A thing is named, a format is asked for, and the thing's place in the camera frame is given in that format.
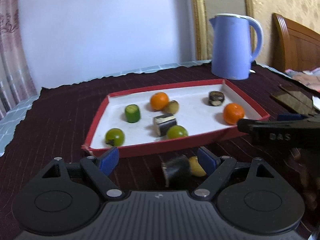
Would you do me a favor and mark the small yellow fruit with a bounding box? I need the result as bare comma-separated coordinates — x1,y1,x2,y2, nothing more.
163,100,180,114
188,156,207,177

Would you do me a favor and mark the orange mandarin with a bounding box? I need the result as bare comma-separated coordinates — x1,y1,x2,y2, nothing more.
223,103,245,125

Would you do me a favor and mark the green tomato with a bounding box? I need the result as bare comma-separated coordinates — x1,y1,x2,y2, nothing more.
166,125,188,139
105,128,125,147

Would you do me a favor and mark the bitten eggplant piece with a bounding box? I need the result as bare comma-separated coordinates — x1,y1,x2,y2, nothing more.
161,155,190,187

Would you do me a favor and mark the dark brown round fruit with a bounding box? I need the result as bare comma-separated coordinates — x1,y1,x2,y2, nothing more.
208,90,225,106

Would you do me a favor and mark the green cucumber piece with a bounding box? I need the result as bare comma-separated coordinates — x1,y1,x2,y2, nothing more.
125,104,140,123

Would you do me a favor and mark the dark eggplant piece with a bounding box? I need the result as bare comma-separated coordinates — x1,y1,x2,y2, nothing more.
153,113,177,137

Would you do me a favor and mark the large orange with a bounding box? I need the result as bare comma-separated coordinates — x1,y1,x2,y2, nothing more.
150,92,169,111

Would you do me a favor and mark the dark maroon striped cloth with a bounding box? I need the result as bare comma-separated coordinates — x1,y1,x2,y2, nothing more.
1,64,319,239

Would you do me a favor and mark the wooden chair back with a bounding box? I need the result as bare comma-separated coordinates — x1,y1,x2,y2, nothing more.
272,13,320,72

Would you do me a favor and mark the red shallow cardboard tray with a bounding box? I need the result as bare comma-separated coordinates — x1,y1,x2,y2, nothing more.
81,79,270,158

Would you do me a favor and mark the blue electric kettle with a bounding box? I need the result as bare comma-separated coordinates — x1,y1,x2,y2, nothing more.
209,13,263,80

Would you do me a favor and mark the pink patterned curtain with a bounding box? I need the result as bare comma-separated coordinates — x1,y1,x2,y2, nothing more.
1,0,37,118

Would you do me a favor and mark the gold framed headboard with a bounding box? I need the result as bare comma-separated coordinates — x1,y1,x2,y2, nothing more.
191,0,319,65

